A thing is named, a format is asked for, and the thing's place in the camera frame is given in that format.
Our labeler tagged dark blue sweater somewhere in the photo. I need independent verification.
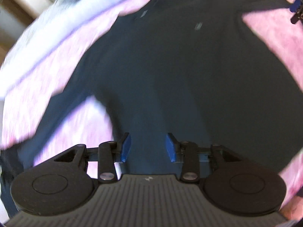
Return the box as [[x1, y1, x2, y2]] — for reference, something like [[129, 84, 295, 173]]
[[0, 0, 303, 220]]

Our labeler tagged pink floral blanket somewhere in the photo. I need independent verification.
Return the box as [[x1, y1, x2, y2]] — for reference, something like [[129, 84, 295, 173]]
[[0, 0, 303, 223]]

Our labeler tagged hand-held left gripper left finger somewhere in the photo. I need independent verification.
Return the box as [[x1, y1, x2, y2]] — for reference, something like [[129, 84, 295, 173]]
[[53, 132, 132, 183]]

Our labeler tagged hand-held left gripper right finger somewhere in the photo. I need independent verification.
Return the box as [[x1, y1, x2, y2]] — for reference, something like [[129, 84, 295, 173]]
[[166, 132, 241, 183]]

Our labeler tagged white rolled quilt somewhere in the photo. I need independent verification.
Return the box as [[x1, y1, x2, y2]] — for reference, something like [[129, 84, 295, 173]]
[[0, 0, 171, 100]]

